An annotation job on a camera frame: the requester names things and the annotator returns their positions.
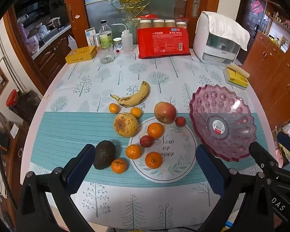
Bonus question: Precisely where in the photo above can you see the dark green avocado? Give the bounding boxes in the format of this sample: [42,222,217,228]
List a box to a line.
[93,140,116,170]

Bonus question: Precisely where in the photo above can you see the small red fruit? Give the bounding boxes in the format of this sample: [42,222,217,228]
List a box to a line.
[175,116,186,127]

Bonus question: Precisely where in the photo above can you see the red yellow apple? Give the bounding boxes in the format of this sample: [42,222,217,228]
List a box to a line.
[154,102,177,124]

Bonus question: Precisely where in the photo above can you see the small dark red plum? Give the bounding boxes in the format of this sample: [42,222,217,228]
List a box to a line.
[139,135,154,148]

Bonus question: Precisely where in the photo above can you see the yellow spotted pear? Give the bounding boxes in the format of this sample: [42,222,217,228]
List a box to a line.
[113,113,139,138]

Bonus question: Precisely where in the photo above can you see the small tangerine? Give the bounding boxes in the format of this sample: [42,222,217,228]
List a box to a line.
[130,107,143,118]
[108,103,120,114]

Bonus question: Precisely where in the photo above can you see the yellow banana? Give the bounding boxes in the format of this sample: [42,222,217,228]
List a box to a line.
[110,81,150,107]

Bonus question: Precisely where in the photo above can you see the pink glass fruit bowl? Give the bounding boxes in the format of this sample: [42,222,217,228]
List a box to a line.
[189,84,257,162]

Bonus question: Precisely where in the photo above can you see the brown wooden cabinet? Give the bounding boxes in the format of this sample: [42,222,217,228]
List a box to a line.
[243,32,290,130]

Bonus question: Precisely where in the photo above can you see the yellow tissue pack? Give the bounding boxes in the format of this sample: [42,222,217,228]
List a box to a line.
[224,63,250,90]

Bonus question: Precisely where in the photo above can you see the white countertop appliance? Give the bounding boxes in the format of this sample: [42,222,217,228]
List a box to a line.
[193,19,242,67]

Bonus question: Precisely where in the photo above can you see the tree print tablecloth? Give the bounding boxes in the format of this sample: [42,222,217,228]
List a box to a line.
[29,50,279,231]

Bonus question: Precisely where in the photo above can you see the white cloth on appliance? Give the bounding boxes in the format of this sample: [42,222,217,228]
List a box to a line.
[196,11,250,51]

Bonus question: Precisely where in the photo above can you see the yellow flat box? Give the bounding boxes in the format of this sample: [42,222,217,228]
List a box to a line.
[65,46,97,64]

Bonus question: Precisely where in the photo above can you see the red snack package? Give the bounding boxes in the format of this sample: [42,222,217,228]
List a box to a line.
[137,14,190,59]

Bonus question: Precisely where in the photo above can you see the clear drinking glass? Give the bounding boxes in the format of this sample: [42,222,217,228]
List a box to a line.
[97,44,115,64]

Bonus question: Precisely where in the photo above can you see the small glass jar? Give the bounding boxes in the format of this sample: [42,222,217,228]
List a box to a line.
[113,37,122,51]

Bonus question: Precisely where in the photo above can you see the small white carton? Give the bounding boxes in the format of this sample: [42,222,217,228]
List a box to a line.
[85,27,96,46]

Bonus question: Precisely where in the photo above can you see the clear bottle green label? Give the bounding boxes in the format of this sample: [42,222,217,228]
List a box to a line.
[99,19,113,49]

